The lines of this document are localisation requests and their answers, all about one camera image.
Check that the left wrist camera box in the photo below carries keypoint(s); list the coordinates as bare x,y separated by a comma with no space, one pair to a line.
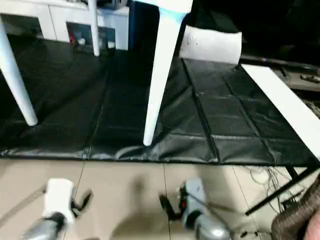
59,197

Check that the black floor stand bar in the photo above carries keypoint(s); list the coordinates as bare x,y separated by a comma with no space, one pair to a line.
282,190

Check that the flat white board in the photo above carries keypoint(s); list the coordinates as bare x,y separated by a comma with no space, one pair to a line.
285,100

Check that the white cabinet with glass doors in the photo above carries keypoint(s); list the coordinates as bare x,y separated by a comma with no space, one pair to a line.
55,20

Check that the black work mat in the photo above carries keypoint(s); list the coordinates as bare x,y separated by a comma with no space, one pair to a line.
100,110

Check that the white plastic bag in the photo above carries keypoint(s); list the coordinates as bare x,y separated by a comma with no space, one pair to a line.
212,45

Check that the white plastic table leg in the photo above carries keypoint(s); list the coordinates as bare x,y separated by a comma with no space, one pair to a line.
15,85
94,27
160,70

